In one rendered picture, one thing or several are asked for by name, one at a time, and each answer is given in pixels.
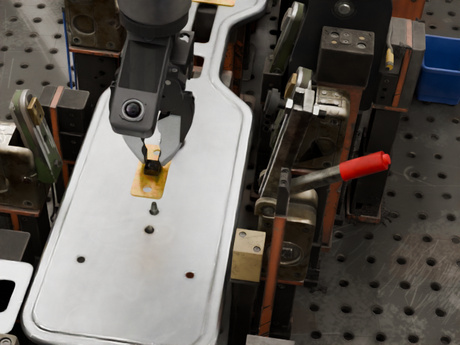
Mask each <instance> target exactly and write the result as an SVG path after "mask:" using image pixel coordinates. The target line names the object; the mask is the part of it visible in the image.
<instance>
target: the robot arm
mask: <svg viewBox="0 0 460 345"><path fill-rule="evenodd" d="M117 3H118V7H119V14H120V22H121V24H122V25H123V27H124V28H125V29H126V30H128V33H127V39H126V42H125V46H124V49H123V52H122V54H121V56H120V60H121V63H120V67H119V68H117V70H116V73H115V77H116V78H117V81H112V82H111V85H110V91H111V95H110V99H109V111H110V114H109V122H110V125H111V128H112V131H113V132H114V133H117V134H120V135H121V136H122V137H123V140H124V141H125V143H126V145H127V146H128V147H129V149H130V150H131V152H132V153H133V154H134V155H135V156H136V157H137V158H138V159H139V160H140V162H141V163H143V164H146V161H147V159H148V149H147V147H146V145H145V143H144V140H145V138H150V137H152V136H153V134H154V132H155V127H156V123H157V130H158V131H159V132H160V133H161V135H162V137H161V140H160V144H159V148H160V152H159V157H158V162H159V164H160V166H165V165H167V163H169V162H170V161H171V160H172V159H173V157H174V156H175V155H176V154H177V151H178V150H179V148H180V146H181V144H182V143H183V141H184V140H185V138H186V136H187V134H188V132H189V130H190V128H191V126H192V121H193V118H194V113H195V103H194V100H193V99H192V91H188V90H186V82H187V77H186V76H184V75H185V74H186V71H187V69H188V80H190V79H191V76H192V71H193V68H194V31H186V30H182V29H183V28H184V27H185V26H186V25H187V24H188V20H189V9H190V8H191V4H192V0H117ZM185 36H187V37H188V38H189V40H188V42H186V41H185V40H182V39H180V38H182V37H185ZM159 111H160V113H159ZM158 114H159V118H158V120H157V117H158Z"/></svg>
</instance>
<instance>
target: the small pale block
mask: <svg viewBox="0 0 460 345"><path fill-rule="evenodd" d="M265 237H266V232H261V231H251V230H246V229H237V230H236V235H235V242H234V247H233V258H232V266H231V276H230V282H232V283H233V291H232V299H231V314H230V322H229V336H228V344H227V345H246V337H247V335H250V334H251V323H252V317H253V307H254V301H255V290H256V286H258V285H259V284H260V279H261V269H262V264H263V261H262V259H263V253H264V243H265Z"/></svg>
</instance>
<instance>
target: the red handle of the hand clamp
mask: <svg viewBox="0 0 460 345"><path fill-rule="evenodd" d="M388 164H391V160H390V157H389V155H388V154H385V153H384V152H383V151H379V152H376V153H371V154H369V155H364V156H362V157H358V158H355V159H351V160H348V161H345V162H341V163H340V165H337V166H332V167H330V168H325V169H323V170H319V171H316V172H312V173H309V174H306V175H302V176H299V177H295V178H293V179H291V184H290V195H289V196H291V195H293V194H298V193H301V192H305V191H308V190H313V189H315V188H319V187H322V186H327V185H329V184H332V183H337V182H339V181H343V180H345V181H349V180H352V179H356V178H359V177H363V176H366V175H371V174H373V173H377V172H381V171H384V170H387V169H388Z"/></svg>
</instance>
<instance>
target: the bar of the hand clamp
mask: <svg viewBox="0 0 460 345"><path fill-rule="evenodd" d="M314 99H315V91H314V90H309V89H304V88H299V87H295V90H294V94H293V96H292V98H289V97H288V98H287V99H286V100H283V99H280V92H278V89H275V88H272V90H269V91H268V94H267V97H266V102H265V106H264V111H266V114H267V115H271V116H272V113H274V114H275V112H276V110H277V108H279V109H282V110H284V111H283V113H284V114H286V115H285V119H284V121H283V124H282V127H281V130H280V132H279V136H278V138H277V141H276V144H275V146H274V150H273V152H272V155H271V158H270V161H269V164H268V167H267V169H266V173H265V175H264V178H263V181H262V183H261V186H260V189H259V195H261V196H260V198H262V197H269V198H274V199H277V195H278V189H279V180H280V174H281V168H282V167H284V168H289V170H290V172H291V169H292V167H293V165H294V162H295V159H296V156H297V154H298V151H299V149H300V147H301V144H302V141H303V138H304V136H305V133H306V130H307V128H308V126H309V122H310V121H311V120H312V121H316V119H317V118H320V119H323V120H324V119H325V117H326V115H327V111H326V110H321V109H320V106H319V105H317V104H314ZM262 188H264V189H263V191H262Z"/></svg>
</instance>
